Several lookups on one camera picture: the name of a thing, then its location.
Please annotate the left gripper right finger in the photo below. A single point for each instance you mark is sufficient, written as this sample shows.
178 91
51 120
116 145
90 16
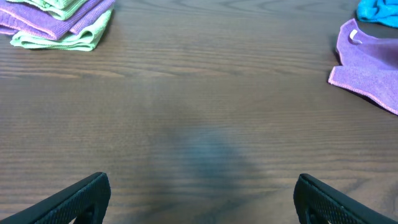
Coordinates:
318 203

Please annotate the crumpled blue cloth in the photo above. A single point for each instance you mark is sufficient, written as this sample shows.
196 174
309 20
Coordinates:
378 11

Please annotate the top green folded cloth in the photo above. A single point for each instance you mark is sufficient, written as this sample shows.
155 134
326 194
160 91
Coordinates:
59 9

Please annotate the purple folded cloth in stack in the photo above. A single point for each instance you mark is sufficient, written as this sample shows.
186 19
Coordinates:
16 17

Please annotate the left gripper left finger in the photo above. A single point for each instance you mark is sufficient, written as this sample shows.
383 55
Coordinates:
84 202

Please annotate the bottom green folded cloth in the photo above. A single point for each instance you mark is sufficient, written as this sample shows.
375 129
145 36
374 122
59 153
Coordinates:
86 40

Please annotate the green folded cloth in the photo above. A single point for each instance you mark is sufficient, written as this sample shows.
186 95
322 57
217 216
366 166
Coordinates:
86 40
59 9

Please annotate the purple microfiber cloth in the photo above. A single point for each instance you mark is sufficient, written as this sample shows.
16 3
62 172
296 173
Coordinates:
368 66

